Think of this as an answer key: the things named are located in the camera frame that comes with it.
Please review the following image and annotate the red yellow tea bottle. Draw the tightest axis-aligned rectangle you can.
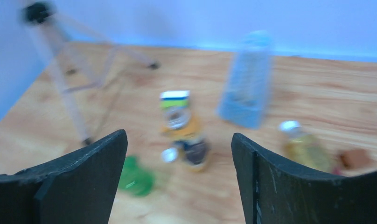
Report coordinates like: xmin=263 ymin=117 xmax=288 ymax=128
xmin=279 ymin=120 xmax=341 ymax=175

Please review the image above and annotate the coloured toy brick stack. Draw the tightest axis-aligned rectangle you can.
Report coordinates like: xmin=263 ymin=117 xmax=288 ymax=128
xmin=160 ymin=90 xmax=190 ymax=109

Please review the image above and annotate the pink music stand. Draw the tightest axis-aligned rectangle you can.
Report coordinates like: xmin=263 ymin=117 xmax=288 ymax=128
xmin=18 ymin=0 xmax=160 ymax=146

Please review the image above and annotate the white bottle cap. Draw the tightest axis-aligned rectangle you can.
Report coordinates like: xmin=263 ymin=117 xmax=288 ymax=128
xmin=161 ymin=147 xmax=179 ymax=163

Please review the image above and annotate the yellow blue milk tea bottle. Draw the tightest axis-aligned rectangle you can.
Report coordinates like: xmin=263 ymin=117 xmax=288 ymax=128
xmin=161 ymin=106 xmax=210 ymax=172

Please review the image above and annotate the brown small block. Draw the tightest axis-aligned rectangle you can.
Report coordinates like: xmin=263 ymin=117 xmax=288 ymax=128
xmin=338 ymin=148 xmax=373 ymax=170

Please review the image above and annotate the clear blue detergent bottle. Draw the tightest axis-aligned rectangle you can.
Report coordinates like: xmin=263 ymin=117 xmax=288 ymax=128
xmin=217 ymin=30 xmax=272 ymax=129

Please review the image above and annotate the green plastic bottle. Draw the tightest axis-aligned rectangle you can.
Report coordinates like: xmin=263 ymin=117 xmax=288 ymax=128
xmin=118 ymin=155 xmax=155 ymax=196

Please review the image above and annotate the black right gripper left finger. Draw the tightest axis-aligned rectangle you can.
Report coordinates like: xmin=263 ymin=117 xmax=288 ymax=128
xmin=0 ymin=129 xmax=128 ymax=224

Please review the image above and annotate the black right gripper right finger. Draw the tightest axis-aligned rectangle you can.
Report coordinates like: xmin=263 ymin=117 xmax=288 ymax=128
xmin=231 ymin=133 xmax=377 ymax=224

